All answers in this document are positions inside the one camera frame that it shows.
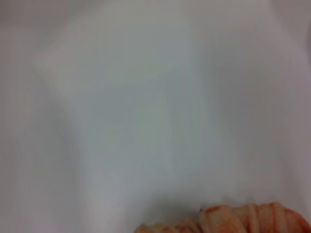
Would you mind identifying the orange striped bread roll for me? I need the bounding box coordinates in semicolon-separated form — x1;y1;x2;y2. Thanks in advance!
134;201;311;233

